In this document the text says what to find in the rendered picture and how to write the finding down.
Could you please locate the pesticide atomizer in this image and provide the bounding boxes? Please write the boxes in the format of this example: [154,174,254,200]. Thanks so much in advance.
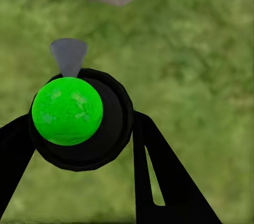
[28,38,134,172]

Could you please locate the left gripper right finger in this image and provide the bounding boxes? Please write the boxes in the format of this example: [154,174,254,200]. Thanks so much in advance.
[132,110,221,224]

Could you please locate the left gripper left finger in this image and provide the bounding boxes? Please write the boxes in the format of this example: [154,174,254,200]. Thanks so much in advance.
[0,114,36,219]

